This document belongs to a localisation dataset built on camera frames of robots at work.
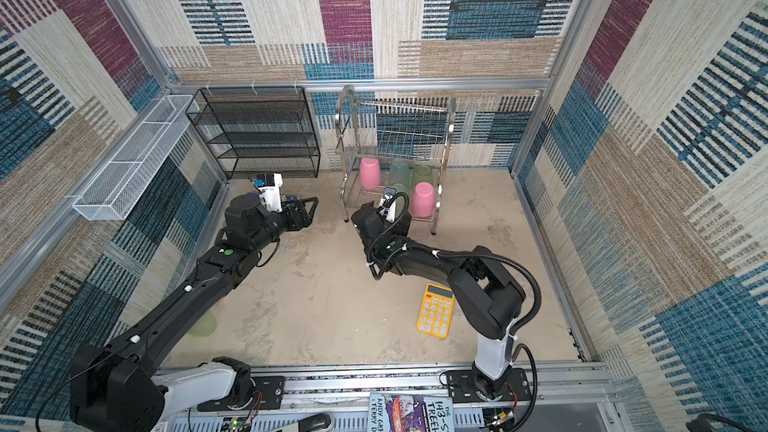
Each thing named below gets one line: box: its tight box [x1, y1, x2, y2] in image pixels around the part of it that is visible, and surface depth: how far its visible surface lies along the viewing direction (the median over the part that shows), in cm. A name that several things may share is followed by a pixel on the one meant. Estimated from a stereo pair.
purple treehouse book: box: [367, 392, 455, 432], surface depth 70 cm
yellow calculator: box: [416, 282, 455, 339], surface depth 87 cm
